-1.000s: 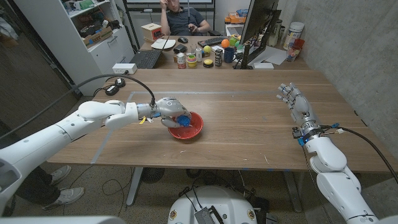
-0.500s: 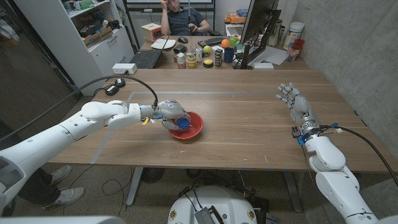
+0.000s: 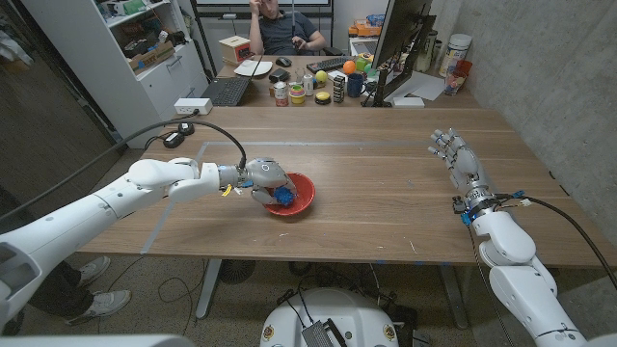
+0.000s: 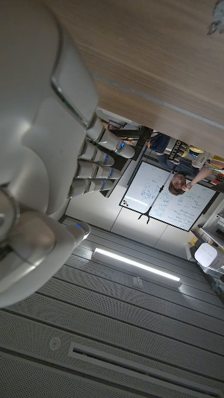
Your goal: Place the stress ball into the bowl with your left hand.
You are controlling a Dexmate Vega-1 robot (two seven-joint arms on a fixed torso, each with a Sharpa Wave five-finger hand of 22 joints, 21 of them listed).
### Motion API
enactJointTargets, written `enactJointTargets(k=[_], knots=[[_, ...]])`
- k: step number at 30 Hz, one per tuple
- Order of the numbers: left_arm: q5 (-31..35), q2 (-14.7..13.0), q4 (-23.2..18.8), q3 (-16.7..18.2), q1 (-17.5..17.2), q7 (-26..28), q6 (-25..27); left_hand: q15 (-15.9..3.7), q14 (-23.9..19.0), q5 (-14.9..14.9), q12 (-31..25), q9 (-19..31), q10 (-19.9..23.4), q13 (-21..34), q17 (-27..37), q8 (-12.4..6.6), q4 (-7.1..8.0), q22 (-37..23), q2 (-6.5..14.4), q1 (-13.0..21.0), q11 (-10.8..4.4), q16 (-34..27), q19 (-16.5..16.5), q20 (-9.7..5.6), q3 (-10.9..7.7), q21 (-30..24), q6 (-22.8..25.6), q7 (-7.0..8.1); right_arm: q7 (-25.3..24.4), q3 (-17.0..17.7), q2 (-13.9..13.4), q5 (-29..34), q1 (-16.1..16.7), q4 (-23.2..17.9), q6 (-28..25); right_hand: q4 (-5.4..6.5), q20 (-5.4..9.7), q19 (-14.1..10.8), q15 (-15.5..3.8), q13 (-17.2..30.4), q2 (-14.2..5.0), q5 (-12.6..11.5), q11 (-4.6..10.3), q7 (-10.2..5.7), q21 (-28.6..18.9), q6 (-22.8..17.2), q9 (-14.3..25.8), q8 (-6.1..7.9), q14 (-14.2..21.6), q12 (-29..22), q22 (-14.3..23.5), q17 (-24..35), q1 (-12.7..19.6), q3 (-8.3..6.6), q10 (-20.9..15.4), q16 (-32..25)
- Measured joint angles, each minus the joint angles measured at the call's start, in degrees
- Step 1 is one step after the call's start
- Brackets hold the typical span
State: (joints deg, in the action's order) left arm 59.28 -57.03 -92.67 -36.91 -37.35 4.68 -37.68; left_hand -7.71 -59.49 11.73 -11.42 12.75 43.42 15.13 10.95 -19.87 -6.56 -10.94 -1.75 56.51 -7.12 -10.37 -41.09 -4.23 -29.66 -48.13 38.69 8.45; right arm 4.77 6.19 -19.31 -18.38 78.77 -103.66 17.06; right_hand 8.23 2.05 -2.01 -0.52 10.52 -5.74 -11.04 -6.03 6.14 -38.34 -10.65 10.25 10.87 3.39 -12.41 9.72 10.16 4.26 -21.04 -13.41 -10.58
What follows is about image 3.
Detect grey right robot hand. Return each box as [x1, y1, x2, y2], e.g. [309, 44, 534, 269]
[427, 127, 496, 206]

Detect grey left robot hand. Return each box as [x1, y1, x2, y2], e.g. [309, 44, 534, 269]
[243, 157, 299, 206]

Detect blue spiky stress ball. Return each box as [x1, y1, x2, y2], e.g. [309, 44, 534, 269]
[273, 186, 296, 208]

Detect red bowl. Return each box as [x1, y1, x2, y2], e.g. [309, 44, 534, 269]
[262, 172, 317, 217]

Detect wooden office desk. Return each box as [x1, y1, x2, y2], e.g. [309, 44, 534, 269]
[216, 54, 483, 110]

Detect labelled tin can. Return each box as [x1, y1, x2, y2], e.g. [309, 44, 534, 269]
[273, 81, 289, 108]

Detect white flat box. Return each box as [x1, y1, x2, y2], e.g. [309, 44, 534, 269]
[391, 96, 426, 109]

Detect red cup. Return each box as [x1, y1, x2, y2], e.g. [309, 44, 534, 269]
[443, 59, 473, 96]

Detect white paper sheets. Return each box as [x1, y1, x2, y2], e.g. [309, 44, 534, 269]
[385, 70, 445, 102]

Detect black laptop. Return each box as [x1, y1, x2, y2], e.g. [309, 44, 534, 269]
[201, 75, 252, 107]

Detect white power strip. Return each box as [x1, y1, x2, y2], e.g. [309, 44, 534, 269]
[174, 97, 214, 116]

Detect black round fan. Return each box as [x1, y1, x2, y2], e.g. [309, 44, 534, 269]
[219, 259, 256, 285]

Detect white round plate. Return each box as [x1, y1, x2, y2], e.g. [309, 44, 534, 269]
[233, 59, 274, 78]

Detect white labelled canister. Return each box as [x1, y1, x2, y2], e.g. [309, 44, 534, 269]
[438, 33, 473, 78]

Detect dark blue mug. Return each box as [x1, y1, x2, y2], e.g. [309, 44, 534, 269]
[346, 72, 367, 98]

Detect black keyboard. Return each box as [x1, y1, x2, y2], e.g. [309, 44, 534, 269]
[306, 56, 356, 74]

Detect wooden box with red panel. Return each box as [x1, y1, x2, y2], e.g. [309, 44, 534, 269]
[218, 35, 253, 67]

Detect white table leg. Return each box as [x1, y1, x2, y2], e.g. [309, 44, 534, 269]
[196, 258, 223, 320]
[438, 263, 469, 331]

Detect seated person in dark shirt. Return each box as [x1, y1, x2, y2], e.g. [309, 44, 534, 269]
[246, 0, 328, 56]

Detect black computer monitor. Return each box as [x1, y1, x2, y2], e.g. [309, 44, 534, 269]
[370, 0, 438, 108]

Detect silver laptop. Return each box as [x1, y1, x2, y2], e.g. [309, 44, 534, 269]
[349, 37, 381, 57]

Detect cardboard box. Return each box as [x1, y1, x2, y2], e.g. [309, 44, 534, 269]
[127, 40, 176, 73]

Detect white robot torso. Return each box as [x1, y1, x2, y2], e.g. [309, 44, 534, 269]
[259, 287, 400, 347]

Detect white shelf cabinet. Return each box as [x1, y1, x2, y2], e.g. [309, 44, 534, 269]
[21, 0, 209, 149]

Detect standing person with grey shoes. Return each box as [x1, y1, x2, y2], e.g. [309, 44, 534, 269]
[0, 190, 132, 336]

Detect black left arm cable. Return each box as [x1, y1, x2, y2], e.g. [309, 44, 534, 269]
[0, 119, 248, 223]

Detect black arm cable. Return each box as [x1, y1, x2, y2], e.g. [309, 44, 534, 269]
[0, 119, 248, 223]
[496, 190, 617, 288]

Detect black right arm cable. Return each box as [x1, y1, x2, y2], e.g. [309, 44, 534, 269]
[496, 190, 617, 288]

